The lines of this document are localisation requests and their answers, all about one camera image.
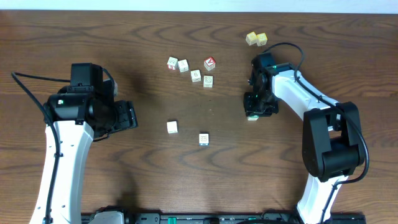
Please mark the blue edged picture block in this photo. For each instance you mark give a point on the blue edged picture block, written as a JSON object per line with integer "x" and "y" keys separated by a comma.
{"x": 204, "y": 139}

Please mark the wooden block round picture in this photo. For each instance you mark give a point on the wooden block round picture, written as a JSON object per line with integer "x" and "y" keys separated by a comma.
{"x": 208, "y": 81}

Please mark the wooden block red bottom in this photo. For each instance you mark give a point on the wooden block red bottom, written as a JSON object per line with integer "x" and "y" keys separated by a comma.
{"x": 172, "y": 63}

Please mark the plain wooden picture block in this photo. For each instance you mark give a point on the plain wooden picture block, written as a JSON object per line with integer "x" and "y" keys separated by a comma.
{"x": 183, "y": 65}

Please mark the yellow block right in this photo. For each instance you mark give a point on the yellow block right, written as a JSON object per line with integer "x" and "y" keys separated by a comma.
{"x": 261, "y": 39}

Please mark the yellow block left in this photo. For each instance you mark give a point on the yellow block left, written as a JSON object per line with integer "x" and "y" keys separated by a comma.
{"x": 251, "y": 38}

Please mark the red letter A block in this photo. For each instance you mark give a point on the red letter A block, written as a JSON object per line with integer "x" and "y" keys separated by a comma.
{"x": 209, "y": 63}

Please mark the plain white wooden block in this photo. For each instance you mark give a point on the plain white wooden block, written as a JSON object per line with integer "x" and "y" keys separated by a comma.
{"x": 172, "y": 127}

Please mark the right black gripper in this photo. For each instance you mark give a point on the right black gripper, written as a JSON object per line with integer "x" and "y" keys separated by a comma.
{"x": 252, "y": 109}

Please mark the wooden block animal picture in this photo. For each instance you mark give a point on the wooden block animal picture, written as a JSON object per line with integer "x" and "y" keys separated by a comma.
{"x": 195, "y": 76}

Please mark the green letter J block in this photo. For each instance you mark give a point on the green letter J block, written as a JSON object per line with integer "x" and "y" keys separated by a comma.
{"x": 253, "y": 118}

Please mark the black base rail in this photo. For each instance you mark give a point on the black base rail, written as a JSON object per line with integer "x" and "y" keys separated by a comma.
{"x": 149, "y": 218}

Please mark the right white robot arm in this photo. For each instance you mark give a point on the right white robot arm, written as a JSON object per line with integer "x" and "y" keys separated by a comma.
{"x": 332, "y": 142}

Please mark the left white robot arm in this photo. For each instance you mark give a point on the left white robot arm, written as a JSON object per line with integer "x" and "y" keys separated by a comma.
{"x": 75, "y": 117}

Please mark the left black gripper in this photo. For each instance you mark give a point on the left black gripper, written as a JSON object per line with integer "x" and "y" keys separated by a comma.
{"x": 125, "y": 117}

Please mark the yellow block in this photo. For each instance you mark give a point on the yellow block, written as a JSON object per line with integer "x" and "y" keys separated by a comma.
{"x": 251, "y": 38}
{"x": 261, "y": 39}

